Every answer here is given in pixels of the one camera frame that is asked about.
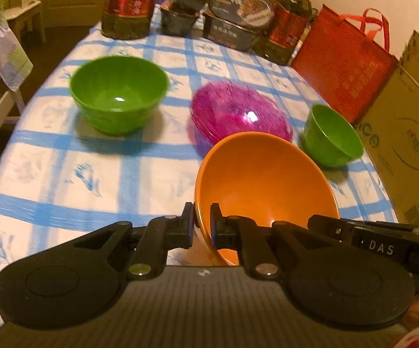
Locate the green plastic bowl left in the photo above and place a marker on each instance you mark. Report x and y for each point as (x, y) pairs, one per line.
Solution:
(118, 94)

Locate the brown cardboard box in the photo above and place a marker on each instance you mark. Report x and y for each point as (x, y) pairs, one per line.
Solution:
(390, 133)

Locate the orange plastic bowl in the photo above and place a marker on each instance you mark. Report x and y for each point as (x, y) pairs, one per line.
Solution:
(262, 177)

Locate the white wooden chair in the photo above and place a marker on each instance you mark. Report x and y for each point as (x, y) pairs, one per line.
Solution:
(27, 17)

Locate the green plastic bowl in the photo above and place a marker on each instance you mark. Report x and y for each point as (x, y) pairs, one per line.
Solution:
(118, 94)
(329, 139)

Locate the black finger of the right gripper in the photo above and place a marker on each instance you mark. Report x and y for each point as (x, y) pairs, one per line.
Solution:
(399, 242)

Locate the green plastic bowl right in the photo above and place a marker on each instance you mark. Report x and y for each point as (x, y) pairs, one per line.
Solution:
(329, 139)

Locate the large oil bottle red label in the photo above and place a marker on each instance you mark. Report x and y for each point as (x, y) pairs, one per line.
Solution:
(127, 19)

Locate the dark instant rice box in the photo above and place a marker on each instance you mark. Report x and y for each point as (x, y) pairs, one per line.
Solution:
(226, 33)

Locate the tilted instant meal box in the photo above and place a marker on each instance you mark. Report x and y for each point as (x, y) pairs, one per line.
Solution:
(252, 14)

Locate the red tote bag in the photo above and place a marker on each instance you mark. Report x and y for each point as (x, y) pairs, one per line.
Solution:
(346, 59)

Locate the pink transparent plastic plate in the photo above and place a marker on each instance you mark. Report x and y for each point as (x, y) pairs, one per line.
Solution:
(222, 108)

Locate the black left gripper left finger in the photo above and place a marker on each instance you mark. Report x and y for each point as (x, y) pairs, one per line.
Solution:
(77, 281)

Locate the small dark food tub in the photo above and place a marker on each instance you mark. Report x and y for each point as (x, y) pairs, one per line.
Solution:
(176, 22)

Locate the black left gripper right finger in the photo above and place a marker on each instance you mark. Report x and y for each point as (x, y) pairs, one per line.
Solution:
(332, 282)

